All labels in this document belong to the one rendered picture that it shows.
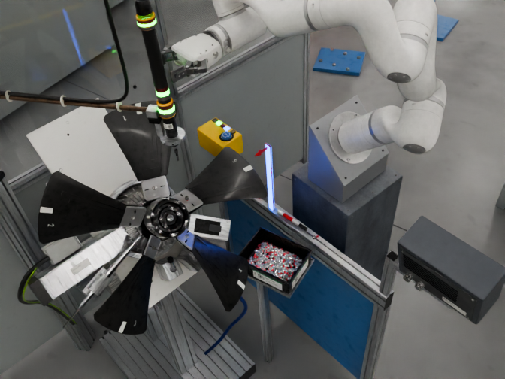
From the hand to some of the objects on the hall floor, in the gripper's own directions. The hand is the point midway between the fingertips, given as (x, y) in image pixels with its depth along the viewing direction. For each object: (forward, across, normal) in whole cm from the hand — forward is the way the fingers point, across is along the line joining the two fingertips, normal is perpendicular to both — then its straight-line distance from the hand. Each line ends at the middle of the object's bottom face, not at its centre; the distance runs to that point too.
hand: (164, 68), depth 132 cm
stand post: (+16, -10, +165) cm, 166 cm away
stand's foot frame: (+16, -19, +165) cm, 167 cm away
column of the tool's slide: (+44, -58, +165) cm, 181 cm away
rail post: (-34, +54, +165) cm, 177 cm away
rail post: (-34, -32, +165) cm, 172 cm away
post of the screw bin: (-16, +12, +165) cm, 166 cm away
